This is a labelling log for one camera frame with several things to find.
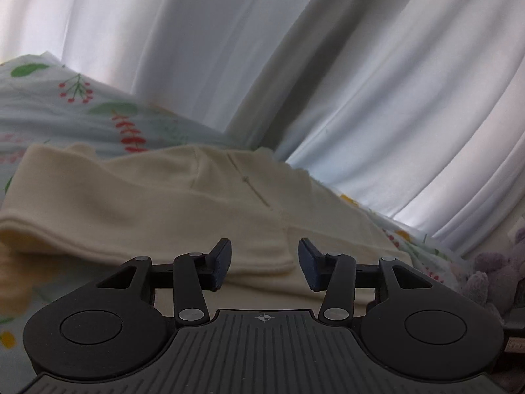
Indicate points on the purple plush toy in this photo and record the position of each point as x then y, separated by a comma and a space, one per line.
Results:
492, 271

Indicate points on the cream knit sweater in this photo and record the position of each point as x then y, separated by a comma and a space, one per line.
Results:
164, 197

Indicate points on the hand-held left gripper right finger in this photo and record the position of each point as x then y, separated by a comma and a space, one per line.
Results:
310, 263

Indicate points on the white curtain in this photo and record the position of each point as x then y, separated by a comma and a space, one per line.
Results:
246, 28

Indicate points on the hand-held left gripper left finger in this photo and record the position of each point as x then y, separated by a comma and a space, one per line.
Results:
220, 263

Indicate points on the floral printed table cover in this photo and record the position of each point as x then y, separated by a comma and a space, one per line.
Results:
61, 106

